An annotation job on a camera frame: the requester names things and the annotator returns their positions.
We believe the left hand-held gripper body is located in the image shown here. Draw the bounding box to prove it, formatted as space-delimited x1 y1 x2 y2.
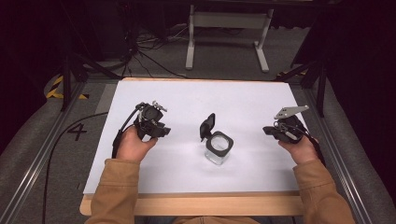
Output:
134 100 169 141

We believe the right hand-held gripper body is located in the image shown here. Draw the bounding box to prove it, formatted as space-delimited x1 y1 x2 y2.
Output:
273 105 310 145

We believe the clear jar with black lid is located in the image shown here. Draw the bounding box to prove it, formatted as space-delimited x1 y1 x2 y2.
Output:
199 112 234 166

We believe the person's right hand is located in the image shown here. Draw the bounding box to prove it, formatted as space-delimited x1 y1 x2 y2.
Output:
277 135 319 165

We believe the person's left hand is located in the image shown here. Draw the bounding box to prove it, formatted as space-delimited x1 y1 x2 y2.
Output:
116 125 159 163

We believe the white table mat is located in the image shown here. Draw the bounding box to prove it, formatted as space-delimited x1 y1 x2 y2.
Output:
83 79 301 195

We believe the black metal stand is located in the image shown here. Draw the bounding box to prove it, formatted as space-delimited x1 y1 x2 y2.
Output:
274 59 329 119
60 51 121 112

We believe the wooden table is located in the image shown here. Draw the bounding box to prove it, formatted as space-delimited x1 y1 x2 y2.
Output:
79 77 304 217

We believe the yellow black floor tape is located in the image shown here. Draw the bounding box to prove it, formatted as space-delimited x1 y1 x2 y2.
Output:
46 75 90 101

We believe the white metal stand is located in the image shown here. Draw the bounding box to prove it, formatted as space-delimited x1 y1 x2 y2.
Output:
185 4 275 74

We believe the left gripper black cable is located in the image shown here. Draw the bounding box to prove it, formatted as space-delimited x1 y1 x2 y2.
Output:
111 103 146 159

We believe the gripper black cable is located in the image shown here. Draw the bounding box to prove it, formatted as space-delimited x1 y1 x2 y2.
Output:
111 103 146 159
279 121 327 168

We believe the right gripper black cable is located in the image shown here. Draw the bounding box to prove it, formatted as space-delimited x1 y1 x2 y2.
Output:
279 121 327 168

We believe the aluminium rail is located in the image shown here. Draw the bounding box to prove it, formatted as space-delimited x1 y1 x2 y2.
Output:
0 81 89 224
303 88 374 224

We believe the bundle of floor cables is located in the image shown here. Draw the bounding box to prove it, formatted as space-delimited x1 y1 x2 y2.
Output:
120 24 191 79

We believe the black floor cable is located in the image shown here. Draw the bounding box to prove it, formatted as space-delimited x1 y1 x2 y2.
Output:
41 111 109 224

